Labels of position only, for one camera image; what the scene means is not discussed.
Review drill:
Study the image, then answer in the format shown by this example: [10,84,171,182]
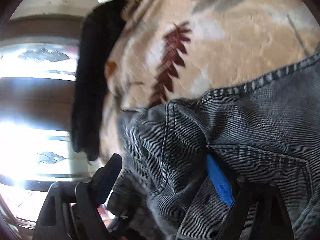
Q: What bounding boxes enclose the leaf print quilted blanket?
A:
[99,0,320,163]

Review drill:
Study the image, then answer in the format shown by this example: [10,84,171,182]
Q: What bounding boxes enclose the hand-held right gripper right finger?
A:
[206,154,294,240]

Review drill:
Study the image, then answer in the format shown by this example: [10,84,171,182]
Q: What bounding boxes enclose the black garment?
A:
[71,0,130,162]

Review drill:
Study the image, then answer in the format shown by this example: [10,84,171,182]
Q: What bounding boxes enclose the blue denim pants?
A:
[107,54,320,240]

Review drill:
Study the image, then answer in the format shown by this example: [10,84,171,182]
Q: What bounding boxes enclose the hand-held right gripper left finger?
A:
[36,153,123,240]

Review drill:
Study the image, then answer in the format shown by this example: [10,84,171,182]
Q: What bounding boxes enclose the stained glass window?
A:
[0,37,82,183]

